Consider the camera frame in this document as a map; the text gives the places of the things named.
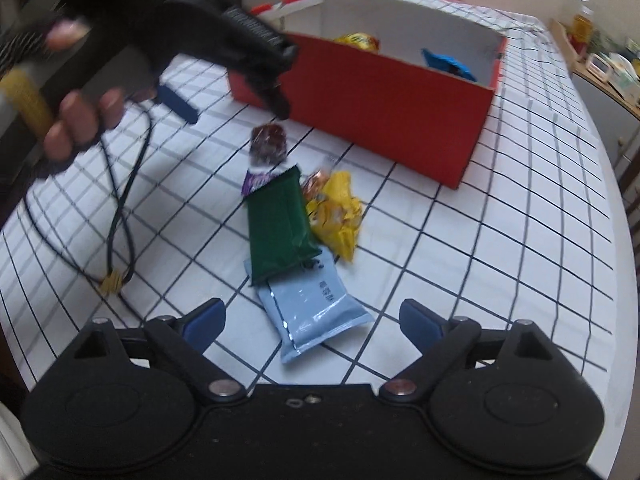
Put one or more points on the green snack packet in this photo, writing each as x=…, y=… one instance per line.
x=277, y=225

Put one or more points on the tissue box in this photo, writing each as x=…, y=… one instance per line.
x=625, y=77

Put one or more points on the bottle with orange liquid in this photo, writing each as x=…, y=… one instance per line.
x=582, y=22

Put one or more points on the orange foil candy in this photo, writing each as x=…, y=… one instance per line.
x=315, y=184

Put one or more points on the red cardboard box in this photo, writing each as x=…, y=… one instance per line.
x=380, y=105

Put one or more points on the white cabinet with wooden top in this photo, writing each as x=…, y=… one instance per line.
x=615, y=110

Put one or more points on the person's left hand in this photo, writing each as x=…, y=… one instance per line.
x=75, y=125

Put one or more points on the red yellow snack packet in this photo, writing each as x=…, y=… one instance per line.
x=357, y=41

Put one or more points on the brown jelly cup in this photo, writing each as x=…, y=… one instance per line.
x=267, y=145

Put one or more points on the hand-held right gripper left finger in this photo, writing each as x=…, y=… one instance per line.
x=205, y=325

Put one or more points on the checked tablecloth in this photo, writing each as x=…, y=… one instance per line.
x=500, y=240

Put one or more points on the light blue snack packet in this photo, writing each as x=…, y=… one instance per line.
x=310, y=305

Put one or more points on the white kitchen timer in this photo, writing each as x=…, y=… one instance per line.
x=597, y=67

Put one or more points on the purple snack packet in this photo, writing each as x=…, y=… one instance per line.
x=252, y=182

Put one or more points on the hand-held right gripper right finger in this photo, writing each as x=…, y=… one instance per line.
x=420, y=325

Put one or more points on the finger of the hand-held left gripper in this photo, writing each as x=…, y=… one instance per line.
x=275, y=95
x=177, y=104

